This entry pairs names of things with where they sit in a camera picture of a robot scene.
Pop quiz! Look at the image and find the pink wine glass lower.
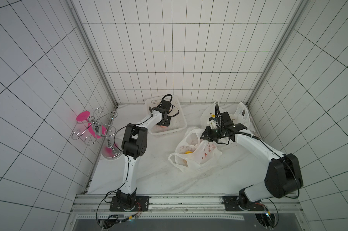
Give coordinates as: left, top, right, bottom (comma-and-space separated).
87, 122, 106, 139

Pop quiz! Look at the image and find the white perforated plastic basket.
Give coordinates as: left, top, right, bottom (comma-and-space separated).
145, 95, 187, 135

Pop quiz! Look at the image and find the pink wine glass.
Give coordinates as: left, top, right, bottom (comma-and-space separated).
87, 122, 106, 139
76, 111, 90, 122

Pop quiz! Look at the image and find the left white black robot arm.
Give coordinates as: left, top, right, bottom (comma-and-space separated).
114, 94, 180, 210

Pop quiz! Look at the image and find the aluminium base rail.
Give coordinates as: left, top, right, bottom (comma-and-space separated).
65, 194, 310, 231

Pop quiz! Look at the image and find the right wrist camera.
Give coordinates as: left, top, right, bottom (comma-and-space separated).
208, 115, 218, 129

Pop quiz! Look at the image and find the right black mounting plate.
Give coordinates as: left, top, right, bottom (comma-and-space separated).
221, 195, 264, 212

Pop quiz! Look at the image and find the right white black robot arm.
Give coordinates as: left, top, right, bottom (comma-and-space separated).
201, 112, 303, 211

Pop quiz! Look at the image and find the white bag red lettering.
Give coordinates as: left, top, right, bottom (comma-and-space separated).
168, 127, 222, 172

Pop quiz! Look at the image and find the pink wine glass upper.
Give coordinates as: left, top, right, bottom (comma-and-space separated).
76, 111, 90, 122

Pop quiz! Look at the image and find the black mounting plate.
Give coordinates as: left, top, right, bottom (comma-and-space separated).
109, 196, 150, 212
221, 195, 264, 212

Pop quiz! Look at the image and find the chrome wire glass rack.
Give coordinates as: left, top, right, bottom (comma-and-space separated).
71, 107, 122, 160

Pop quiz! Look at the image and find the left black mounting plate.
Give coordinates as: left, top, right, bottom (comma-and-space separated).
109, 196, 150, 212

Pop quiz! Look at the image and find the white bag cartoon print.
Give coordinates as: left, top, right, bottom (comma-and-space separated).
200, 102, 251, 129

